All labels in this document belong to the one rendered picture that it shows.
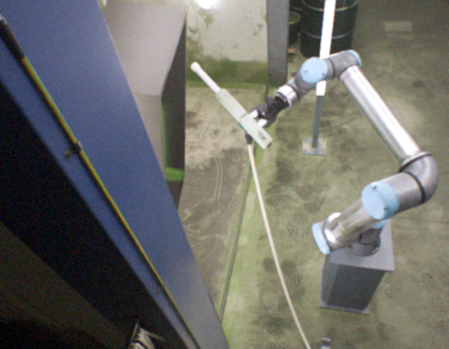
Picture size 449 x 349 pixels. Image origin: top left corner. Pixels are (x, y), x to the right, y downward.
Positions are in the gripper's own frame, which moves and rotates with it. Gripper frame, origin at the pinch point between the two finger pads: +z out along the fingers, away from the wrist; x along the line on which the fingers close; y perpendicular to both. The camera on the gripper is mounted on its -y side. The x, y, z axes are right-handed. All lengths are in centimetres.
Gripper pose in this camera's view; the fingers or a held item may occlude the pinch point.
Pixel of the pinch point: (246, 128)
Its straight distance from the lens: 150.1
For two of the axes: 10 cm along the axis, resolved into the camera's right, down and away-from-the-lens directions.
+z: -7.6, 6.4, -1.4
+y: 0.6, 2.7, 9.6
